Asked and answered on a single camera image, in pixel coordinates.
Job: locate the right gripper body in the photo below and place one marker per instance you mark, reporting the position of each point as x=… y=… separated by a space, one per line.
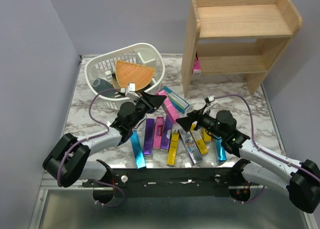
x=206 y=121

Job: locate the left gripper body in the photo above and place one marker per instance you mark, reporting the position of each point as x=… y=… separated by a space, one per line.
x=143 y=106

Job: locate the pink toothpaste box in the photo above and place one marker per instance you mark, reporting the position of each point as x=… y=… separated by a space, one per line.
x=168 y=107
x=158 y=130
x=196 y=70

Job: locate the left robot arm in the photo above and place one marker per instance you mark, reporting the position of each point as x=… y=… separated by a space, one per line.
x=68 y=161

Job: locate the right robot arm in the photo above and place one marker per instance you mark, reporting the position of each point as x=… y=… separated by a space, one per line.
x=300 y=181

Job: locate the wooden two-tier shelf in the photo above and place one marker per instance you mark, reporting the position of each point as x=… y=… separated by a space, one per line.
x=237 y=37

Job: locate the yellow toothpaste box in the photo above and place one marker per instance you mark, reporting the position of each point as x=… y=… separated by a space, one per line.
x=172 y=151
x=198 y=140
x=206 y=137

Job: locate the blue green toothpaste box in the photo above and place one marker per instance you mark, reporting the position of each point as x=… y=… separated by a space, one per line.
x=178 y=102

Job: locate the silver toothpaste box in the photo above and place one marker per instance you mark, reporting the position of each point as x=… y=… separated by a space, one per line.
x=190 y=147

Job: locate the purple toothpaste box with cloud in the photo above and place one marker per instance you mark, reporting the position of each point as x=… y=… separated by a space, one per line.
x=166 y=134

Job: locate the metallic blue toothpaste box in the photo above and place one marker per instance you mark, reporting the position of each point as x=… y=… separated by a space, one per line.
x=221 y=153
x=137 y=150

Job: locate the dark teal cup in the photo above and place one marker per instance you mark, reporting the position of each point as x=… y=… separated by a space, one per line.
x=101 y=85

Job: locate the white plastic basket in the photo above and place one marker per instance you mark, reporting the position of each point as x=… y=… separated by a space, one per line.
x=104 y=65

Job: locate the black base bar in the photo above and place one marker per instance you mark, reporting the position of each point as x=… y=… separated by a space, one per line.
x=177 y=182

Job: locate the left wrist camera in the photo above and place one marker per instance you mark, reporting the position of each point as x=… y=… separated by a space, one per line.
x=130 y=91

